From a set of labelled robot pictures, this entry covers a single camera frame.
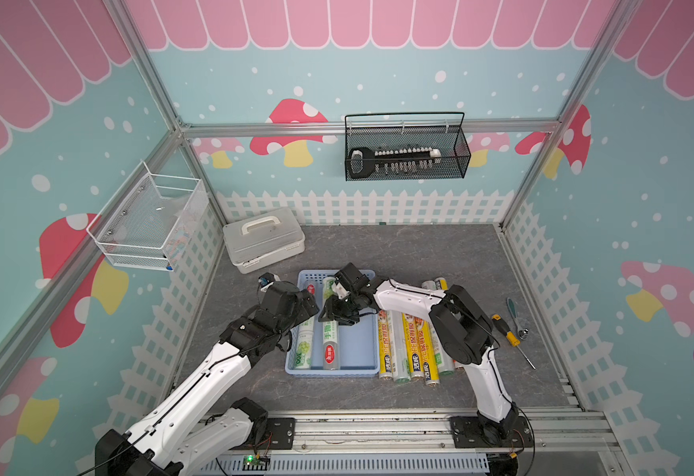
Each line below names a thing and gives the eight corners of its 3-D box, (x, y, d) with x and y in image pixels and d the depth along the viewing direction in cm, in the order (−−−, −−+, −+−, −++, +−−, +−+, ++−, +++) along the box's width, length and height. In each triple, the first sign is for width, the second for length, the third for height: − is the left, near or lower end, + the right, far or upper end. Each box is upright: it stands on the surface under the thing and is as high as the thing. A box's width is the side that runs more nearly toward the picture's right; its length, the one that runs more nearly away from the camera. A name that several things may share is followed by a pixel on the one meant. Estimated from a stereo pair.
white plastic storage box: (239, 279, 106) (228, 258, 96) (232, 249, 115) (221, 226, 105) (308, 256, 112) (303, 234, 103) (296, 229, 121) (291, 207, 112)
